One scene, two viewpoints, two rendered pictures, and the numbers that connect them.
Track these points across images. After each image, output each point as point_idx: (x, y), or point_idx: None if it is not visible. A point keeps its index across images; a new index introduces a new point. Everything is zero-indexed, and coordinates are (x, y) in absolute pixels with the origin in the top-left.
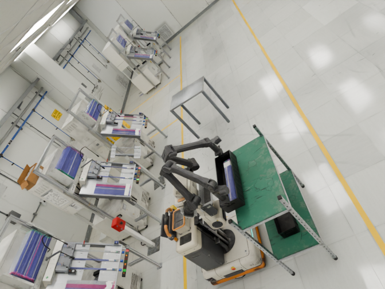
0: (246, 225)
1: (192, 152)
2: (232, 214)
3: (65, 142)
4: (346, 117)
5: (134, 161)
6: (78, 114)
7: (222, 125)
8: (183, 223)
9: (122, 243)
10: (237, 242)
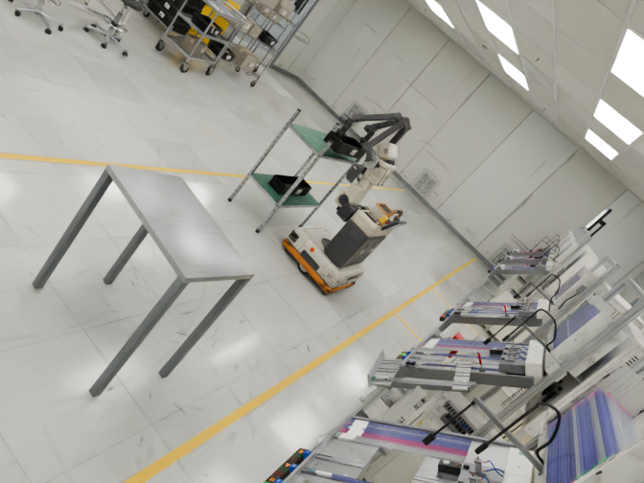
0: (352, 157)
1: (215, 380)
2: (308, 240)
3: (613, 323)
4: (130, 137)
5: (395, 403)
6: (642, 390)
7: (119, 299)
8: (383, 206)
9: (448, 322)
10: (325, 236)
